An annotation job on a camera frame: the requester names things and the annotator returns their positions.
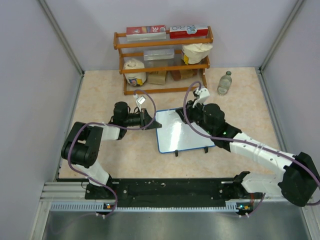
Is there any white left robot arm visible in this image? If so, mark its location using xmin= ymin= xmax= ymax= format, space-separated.
xmin=60 ymin=101 xmax=162 ymax=199

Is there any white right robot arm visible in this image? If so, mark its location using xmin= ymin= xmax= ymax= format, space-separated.
xmin=176 ymin=100 xmax=320 ymax=207

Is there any brown box under shelf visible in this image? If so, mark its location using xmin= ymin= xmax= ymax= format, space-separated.
xmin=147 ymin=71 xmax=167 ymax=85

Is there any clear plastic box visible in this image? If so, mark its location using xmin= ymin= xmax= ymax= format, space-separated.
xmin=143 ymin=48 xmax=175 ymax=61

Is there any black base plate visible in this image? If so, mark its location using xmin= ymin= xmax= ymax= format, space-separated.
xmin=84 ymin=177 xmax=253 ymax=208

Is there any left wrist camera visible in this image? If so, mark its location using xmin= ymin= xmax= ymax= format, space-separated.
xmin=133 ymin=94 xmax=146 ymax=110

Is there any red toothpaste box left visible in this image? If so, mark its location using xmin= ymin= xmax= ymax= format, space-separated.
xmin=126 ymin=25 xmax=167 ymax=42

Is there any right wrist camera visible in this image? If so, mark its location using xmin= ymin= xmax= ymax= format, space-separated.
xmin=192 ymin=87 xmax=210 ymax=108

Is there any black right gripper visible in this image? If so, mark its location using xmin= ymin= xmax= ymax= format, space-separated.
xmin=176 ymin=98 xmax=215 ymax=136

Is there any white cloth bag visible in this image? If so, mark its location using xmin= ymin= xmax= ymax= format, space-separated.
xmin=123 ymin=58 xmax=147 ymax=87
xmin=181 ymin=43 xmax=213 ymax=65

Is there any white cloth bag left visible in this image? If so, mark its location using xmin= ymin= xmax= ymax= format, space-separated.
xmin=123 ymin=58 xmax=147 ymax=87

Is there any red toothpaste box right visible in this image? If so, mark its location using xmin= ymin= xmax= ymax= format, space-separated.
xmin=169 ymin=25 xmax=209 ymax=39

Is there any blue-framed whiteboard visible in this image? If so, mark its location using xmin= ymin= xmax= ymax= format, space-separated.
xmin=155 ymin=108 xmax=215 ymax=154

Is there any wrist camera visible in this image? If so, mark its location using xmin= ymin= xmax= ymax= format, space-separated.
xmin=133 ymin=94 xmax=146 ymax=110
xmin=192 ymin=87 xmax=210 ymax=108

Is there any grey cable duct rail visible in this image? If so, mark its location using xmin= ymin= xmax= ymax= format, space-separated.
xmin=49 ymin=199 xmax=257 ymax=213

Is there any wooden shelf rack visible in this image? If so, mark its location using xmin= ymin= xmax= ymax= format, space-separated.
xmin=113 ymin=26 xmax=214 ymax=95

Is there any red toothpaste box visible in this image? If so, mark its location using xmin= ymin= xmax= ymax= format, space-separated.
xmin=169 ymin=25 xmax=209 ymax=39
xmin=126 ymin=25 xmax=167 ymax=42

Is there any brown block under shelf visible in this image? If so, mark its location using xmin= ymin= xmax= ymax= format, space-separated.
xmin=170 ymin=69 xmax=198 ymax=81

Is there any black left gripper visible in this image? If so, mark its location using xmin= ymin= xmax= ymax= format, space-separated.
xmin=123 ymin=108 xmax=162 ymax=130

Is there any black whiteboard stand foot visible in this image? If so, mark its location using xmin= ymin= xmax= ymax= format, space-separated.
xmin=204 ymin=146 xmax=209 ymax=154

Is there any clear glass bottle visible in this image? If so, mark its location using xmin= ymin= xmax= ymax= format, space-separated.
xmin=217 ymin=71 xmax=232 ymax=96

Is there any white cloth bag right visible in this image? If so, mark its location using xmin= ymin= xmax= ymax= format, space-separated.
xmin=181 ymin=43 xmax=213 ymax=65

